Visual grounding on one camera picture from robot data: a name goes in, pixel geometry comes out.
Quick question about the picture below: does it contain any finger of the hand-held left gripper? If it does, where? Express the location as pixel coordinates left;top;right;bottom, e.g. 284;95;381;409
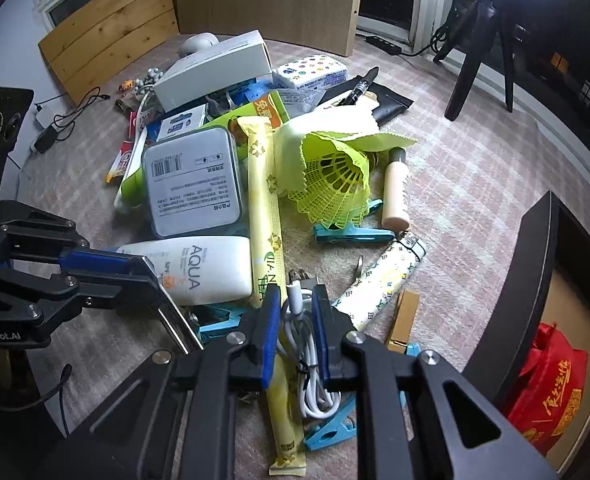
0;258;164;318
0;201;159;281

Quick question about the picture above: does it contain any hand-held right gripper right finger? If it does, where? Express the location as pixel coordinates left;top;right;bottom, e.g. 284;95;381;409
311;285;560;480

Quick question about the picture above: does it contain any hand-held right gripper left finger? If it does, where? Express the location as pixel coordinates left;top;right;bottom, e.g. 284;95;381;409
40;284;282;480

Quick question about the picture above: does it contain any white USB cable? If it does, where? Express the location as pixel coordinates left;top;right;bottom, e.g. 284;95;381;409
279;280;344;418

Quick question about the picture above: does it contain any white sunscreen tube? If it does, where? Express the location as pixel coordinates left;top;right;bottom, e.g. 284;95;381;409
116;236;253;306

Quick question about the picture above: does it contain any yellow tea stick packet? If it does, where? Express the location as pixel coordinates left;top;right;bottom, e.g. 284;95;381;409
237;116;309;478

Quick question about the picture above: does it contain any yellow plastic shuttlecock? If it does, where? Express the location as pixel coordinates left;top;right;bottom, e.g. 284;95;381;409
295;132;372;229

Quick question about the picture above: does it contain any yellow cleaning cloth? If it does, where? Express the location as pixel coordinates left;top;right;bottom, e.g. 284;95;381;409
272;109;419;203

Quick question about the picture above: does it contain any green package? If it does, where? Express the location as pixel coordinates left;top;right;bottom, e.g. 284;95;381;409
115;90;292;213

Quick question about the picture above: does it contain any large white box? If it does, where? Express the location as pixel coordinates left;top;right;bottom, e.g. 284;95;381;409
152;30;274;112

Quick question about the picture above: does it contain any black storage container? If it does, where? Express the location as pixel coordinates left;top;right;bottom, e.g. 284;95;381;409
462;191;590;463

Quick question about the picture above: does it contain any white adapter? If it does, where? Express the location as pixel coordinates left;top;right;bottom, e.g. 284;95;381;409
33;102;58;129

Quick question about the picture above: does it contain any blue clothes peg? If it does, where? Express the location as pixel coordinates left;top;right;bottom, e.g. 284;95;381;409
302;344;422;452
195;304;249;347
312;199;398;247

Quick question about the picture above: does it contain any patterned lighter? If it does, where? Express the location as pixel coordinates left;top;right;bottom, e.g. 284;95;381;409
331;232;428;332

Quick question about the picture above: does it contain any red and white packet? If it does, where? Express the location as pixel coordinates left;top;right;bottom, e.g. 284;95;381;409
106;110;151;184

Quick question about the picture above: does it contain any wooden board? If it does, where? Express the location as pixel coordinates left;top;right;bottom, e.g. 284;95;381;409
38;0;179;107

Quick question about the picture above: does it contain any blue card pack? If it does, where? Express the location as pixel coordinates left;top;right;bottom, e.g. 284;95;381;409
155;105;209;142

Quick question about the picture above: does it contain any beige bottle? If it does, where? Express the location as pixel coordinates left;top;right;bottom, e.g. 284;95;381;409
380;147;412;231

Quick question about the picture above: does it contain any white round gadget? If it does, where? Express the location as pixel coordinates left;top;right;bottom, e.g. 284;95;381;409
177;32;219;62

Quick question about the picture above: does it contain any red bag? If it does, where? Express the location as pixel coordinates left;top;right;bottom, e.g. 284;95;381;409
505;322;590;454

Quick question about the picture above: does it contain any white paper packet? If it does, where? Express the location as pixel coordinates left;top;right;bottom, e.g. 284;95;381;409
279;87;327;117

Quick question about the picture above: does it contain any black pouch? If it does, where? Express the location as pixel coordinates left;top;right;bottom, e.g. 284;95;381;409
319;82;414;127

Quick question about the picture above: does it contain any black marker pen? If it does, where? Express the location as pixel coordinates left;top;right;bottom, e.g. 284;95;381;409
337;66;380;107

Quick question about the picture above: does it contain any dotted tissue pack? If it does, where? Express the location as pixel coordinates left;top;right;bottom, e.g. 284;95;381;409
273;53;349;92

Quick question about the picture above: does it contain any black power strip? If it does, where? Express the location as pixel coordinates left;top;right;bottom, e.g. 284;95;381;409
362;34;404;56

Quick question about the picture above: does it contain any cardboard board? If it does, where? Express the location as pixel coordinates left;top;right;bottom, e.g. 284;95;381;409
172;0;367;57

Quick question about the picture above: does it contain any black tripod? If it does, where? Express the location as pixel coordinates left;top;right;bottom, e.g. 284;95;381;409
432;0;517;122

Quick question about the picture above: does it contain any black charger cable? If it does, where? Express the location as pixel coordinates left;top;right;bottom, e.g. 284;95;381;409
34;87;112;155

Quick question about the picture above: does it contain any thin black cable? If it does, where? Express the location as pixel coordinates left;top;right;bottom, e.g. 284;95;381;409
49;364;76;437

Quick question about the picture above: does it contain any grey bead bracelet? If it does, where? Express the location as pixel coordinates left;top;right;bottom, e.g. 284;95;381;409
134;66;164;102

